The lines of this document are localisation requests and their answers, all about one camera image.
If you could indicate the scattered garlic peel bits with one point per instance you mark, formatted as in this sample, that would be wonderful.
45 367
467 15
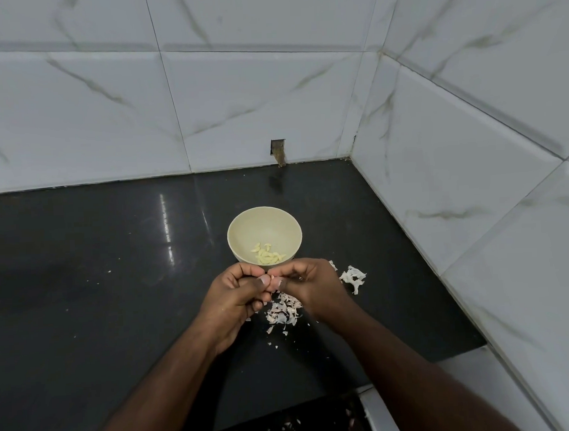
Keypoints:
322 423

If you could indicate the person's right thumb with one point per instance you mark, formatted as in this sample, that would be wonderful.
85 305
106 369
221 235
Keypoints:
281 284

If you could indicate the pile of garlic peels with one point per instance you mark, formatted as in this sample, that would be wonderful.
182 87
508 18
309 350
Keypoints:
281 312

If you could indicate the cream round bowl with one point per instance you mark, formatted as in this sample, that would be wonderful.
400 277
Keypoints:
261 228

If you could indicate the person's left thumb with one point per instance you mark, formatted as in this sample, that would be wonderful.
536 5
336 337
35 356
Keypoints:
260 285

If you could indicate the person's left forearm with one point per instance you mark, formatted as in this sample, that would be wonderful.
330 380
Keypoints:
165 397

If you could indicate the person's right forearm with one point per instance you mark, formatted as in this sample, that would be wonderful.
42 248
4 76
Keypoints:
414 381

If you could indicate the large white garlic skin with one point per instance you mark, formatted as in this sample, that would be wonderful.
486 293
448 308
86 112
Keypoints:
353 278

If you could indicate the pile of peeled garlic cloves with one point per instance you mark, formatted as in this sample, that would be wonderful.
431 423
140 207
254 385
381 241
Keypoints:
266 256

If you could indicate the person's left hand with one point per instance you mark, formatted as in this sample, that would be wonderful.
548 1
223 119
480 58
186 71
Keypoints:
225 309

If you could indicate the person's right hand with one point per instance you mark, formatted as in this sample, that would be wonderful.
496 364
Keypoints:
316 291

